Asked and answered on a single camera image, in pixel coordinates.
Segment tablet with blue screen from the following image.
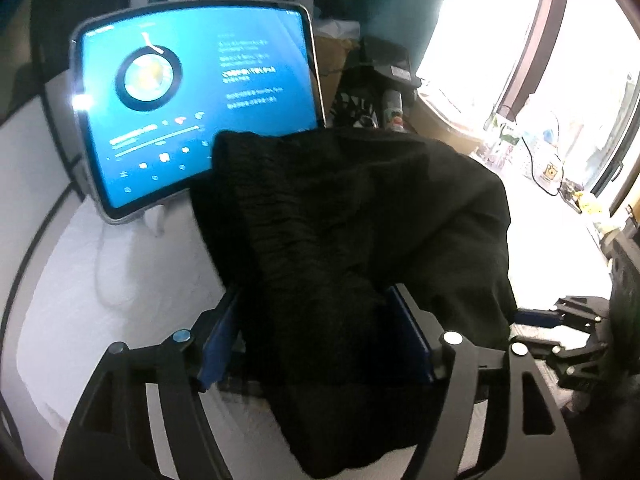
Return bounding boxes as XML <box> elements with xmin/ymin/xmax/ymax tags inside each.
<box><xmin>70</xmin><ymin>0</ymin><xmax>326</xmax><ymax>224</ymax></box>

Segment black pants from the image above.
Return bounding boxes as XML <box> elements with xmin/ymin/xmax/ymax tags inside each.
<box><xmin>191</xmin><ymin>128</ymin><xmax>516</xmax><ymax>479</ymax></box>

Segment white perforated plastic basket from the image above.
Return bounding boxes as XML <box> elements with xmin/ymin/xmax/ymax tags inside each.
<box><xmin>524</xmin><ymin>133</ymin><xmax>564</xmax><ymax>191</ymax></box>

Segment spray can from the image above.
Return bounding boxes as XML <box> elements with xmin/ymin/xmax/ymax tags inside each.
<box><xmin>382</xmin><ymin>89</ymin><xmax>405</xmax><ymax>132</ymax></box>

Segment green white carton box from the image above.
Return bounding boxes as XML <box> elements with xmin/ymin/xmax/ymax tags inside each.
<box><xmin>483</xmin><ymin>114</ymin><xmax>522</xmax><ymax>170</ymax></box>

